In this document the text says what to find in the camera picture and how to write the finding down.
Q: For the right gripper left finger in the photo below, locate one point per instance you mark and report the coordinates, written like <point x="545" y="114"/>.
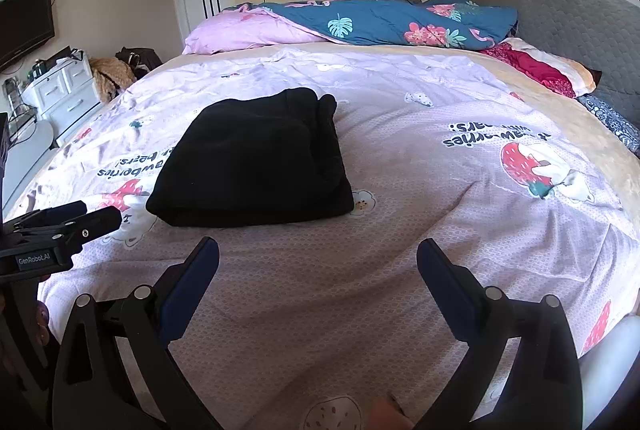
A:
<point x="91" y="388"/>

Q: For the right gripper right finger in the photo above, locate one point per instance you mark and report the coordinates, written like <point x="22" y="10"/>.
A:
<point x="543" y="390"/>

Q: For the black garment with orange patches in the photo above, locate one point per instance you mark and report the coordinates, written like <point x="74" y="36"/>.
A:
<point x="265" y="161"/>

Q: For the left hand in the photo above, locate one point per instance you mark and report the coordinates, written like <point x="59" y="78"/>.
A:
<point x="19" y="337"/>

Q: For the right hand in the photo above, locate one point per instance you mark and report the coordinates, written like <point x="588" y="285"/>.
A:
<point x="386" y="414"/>

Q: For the white drawer cabinet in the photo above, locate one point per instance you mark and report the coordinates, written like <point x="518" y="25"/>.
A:
<point x="63" y="96"/>

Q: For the tan fuzzy coat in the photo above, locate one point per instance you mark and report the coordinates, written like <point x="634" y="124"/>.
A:
<point x="111" y="77"/>

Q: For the black bag on floor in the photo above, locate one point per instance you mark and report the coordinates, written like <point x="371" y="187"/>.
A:
<point x="141" y="60"/>

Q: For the pink strawberry print bedsheet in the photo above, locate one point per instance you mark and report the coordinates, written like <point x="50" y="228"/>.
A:
<point x="523" y="186"/>

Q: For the blue patterned pillow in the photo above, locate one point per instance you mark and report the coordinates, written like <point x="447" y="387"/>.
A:
<point x="623" y="129"/>

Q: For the red floral pillow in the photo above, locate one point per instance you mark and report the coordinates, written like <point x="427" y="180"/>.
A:
<point x="563" y="76"/>

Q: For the grey padded headboard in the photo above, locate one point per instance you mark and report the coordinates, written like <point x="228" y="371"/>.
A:
<point x="601" y="34"/>

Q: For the blue floral pink duvet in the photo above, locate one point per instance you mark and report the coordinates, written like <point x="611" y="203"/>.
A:
<point x="437" y="23"/>

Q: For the wall mounted black television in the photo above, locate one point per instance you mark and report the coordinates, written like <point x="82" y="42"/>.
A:
<point x="25" y="26"/>

